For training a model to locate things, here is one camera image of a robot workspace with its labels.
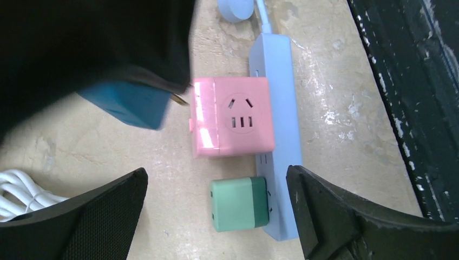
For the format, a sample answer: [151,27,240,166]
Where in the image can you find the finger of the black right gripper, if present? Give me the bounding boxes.
[1,0,196,137]

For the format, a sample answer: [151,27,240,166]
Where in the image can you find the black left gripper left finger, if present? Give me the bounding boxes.
[1,168,148,259]

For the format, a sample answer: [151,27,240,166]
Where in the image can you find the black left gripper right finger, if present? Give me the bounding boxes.
[286,166,458,259]

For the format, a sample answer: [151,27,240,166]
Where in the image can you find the white power strip cable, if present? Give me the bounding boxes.
[0,169,70,223]

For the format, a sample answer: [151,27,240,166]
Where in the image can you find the green plug adapter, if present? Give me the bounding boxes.
[209,177,269,232]

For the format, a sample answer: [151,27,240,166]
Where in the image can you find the blue plug adapter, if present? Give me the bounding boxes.
[77,81,189,130]

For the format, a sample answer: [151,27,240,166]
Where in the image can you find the pink cube adapter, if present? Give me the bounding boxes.
[189,77,275,158]

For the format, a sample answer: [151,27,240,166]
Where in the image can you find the light blue power strip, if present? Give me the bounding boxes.
[248,33,303,241]

